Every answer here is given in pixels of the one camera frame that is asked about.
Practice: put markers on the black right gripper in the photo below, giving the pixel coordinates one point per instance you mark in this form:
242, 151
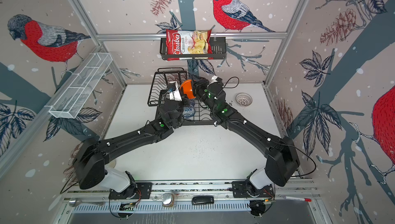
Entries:
198, 88

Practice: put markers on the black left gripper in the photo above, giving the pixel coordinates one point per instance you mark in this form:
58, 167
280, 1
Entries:
185, 102

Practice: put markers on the blue floral bowl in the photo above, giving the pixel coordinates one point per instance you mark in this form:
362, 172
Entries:
189, 112

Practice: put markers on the orange plastic bowl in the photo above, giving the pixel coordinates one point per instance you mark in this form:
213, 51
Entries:
187, 89

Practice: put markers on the white brown patterned bowl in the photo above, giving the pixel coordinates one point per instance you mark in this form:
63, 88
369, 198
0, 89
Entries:
244, 99

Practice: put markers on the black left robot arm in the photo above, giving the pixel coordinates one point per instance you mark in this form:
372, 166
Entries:
91, 161

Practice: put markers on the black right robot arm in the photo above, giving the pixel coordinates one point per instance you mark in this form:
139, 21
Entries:
281, 157

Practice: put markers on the red cassava chips bag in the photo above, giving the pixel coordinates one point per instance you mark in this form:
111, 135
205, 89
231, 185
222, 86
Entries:
180, 42

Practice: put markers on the black remote fob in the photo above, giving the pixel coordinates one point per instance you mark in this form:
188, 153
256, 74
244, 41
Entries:
202, 200

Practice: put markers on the silver bell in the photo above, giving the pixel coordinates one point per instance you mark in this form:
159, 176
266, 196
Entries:
168, 200

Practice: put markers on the metal ladle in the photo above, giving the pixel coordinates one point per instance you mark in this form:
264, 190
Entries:
77, 201

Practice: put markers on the red white pen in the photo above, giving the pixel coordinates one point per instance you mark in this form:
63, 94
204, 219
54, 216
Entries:
293, 198

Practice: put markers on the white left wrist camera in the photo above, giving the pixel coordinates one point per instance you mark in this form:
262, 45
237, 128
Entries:
174, 92

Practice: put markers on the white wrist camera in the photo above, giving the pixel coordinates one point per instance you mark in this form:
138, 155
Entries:
174, 92
216, 79

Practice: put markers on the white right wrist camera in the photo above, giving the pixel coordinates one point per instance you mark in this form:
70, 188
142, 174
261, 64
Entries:
216, 79

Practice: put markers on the black wire dish rack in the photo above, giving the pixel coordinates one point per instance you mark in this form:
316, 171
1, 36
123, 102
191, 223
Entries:
158, 94

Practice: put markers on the black wall shelf basket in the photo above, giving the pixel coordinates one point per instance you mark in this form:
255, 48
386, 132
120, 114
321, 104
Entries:
218, 47

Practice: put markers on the white wire wall basket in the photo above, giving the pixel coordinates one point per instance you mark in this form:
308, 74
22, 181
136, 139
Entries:
71, 101

